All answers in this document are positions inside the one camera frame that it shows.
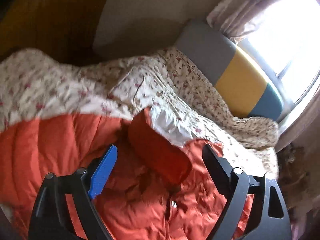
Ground pink patterned curtain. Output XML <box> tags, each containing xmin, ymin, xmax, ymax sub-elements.
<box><xmin>206</xmin><ymin>0</ymin><xmax>280</xmax><ymax>44</ymax></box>

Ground grey yellow blue headboard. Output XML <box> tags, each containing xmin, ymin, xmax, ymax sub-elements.
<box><xmin>175</xmin><ymin>20</ymin><xmax>284</xmax><ymax>121</ymax></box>

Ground window with bright light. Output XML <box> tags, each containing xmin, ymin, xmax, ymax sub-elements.
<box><xmin>238</xmin><ymin>0</ymin><xmax>319</xmax><ymax>104</ymax></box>

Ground orange puffer jacket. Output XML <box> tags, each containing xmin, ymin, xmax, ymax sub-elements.
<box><xmin>0</xmin><ymin>106</ymin><xmax>254</xmax><ymax>240</ymax></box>

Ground floral bed quilt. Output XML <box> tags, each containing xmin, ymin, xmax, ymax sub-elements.
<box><xmin>1</xmin><ymin>48</ymin><xmax>279</xmax><ymax>178</ymax></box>

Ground cluttered wooden nightstand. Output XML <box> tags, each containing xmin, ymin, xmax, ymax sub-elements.
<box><xmin>278</xmin><ymin>144</ymin><xmax>319</xmax><ymax>216</ymax></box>

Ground brown wooden wardrobe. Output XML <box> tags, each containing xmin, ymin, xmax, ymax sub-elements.
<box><xmin>1</xmin><ymin>0</ymin><xmax>107</xmax><ymax>66</ymax></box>

